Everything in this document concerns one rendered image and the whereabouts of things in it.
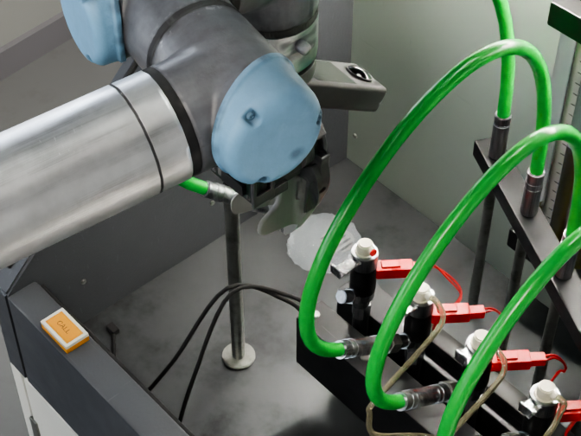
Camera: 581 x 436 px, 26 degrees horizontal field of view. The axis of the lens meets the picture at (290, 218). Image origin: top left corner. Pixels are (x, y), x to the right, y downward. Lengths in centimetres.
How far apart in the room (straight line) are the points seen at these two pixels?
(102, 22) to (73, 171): 14
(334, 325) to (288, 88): 63
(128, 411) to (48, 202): 62
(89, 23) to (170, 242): 77
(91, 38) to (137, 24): 4
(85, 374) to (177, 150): 65
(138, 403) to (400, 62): 54
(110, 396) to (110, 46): 58
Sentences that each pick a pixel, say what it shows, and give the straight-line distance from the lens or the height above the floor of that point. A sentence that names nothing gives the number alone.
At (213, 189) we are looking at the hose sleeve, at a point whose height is 115.
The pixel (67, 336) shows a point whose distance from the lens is 140.
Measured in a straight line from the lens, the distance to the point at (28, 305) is 146.
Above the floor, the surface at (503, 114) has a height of 117.
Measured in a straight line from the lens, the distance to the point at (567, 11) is 129.
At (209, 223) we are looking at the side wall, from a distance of 163.
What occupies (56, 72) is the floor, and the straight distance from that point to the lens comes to 327.
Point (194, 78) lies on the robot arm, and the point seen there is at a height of 155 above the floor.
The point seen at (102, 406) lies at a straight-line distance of 138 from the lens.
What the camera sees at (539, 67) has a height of 132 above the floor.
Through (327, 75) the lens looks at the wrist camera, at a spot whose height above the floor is 137.
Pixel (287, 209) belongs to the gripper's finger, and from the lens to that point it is 110.
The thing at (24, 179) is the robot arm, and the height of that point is 153.
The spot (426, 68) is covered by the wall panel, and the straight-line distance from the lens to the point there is 155.
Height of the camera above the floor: 204
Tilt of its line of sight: 46 degrees down
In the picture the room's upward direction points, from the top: straight up
